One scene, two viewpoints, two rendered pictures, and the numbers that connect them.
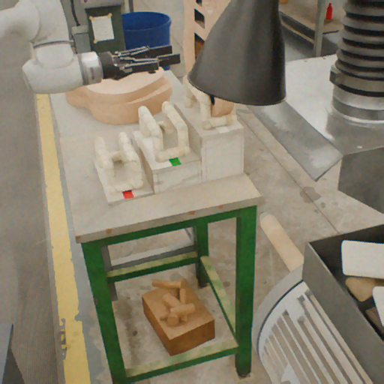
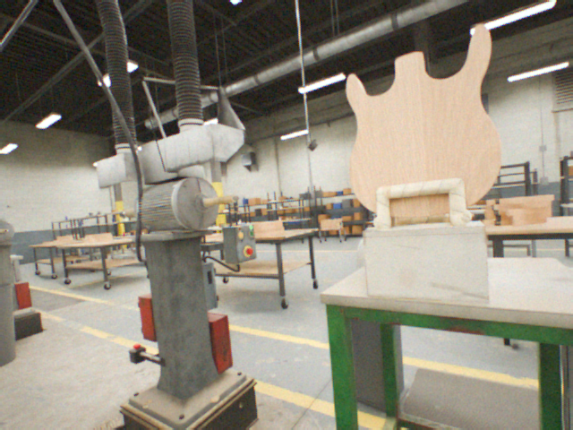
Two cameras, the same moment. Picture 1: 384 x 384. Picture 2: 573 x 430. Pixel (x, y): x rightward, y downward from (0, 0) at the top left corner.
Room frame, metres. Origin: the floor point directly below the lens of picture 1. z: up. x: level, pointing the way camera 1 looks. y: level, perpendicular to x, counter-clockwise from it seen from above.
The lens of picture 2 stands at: (1.82, -0.78, 1.17)
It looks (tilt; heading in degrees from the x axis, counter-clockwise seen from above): 3 degrees down; 138
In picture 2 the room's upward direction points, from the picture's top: 5 degrees counter-clockwise
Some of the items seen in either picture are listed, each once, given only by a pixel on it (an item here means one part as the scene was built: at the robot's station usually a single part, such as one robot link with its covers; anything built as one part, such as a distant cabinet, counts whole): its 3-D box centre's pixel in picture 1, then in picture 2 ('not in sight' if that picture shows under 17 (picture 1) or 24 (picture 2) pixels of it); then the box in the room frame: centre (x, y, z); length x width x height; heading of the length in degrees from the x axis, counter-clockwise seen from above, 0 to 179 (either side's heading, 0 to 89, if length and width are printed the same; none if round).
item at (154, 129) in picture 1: (149, 121); not in sight; (1.44, 0.14, 1.12); 0.20 x 0.03 x 0.03; 18
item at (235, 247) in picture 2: not in sight; (228, 249); (0.36, 0.02, 0.99); 0.24 x 0.21 x 0.26; 15
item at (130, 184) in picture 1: (125, 185); not in sight; (1.31, 0.22, 0.96); 0.11 x 0.03 x 0.03; 109
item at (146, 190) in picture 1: (121, 176); not in sight; (1.40, 0.25, 0.94); 0.27 x 0.15 x 0.01; 19
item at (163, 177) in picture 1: (165, 157); not in sight; (1.45, 0.10, 0.98); 0.27 x 0.16 x 0.09; 19
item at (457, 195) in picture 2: not in sight; (457, 205); (1.59, -0.06, 1.15); 0.03 x 0.03 x 0.09
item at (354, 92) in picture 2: (222, 4); (361, 90); (1.38, -0.09, 1.48); 0.07 x 0.04 x 0.09; 18
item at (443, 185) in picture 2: not in sight; (416, 189); (1.51, -0.09, 1.20); 0.20 x 0.03 x 0.03; 18
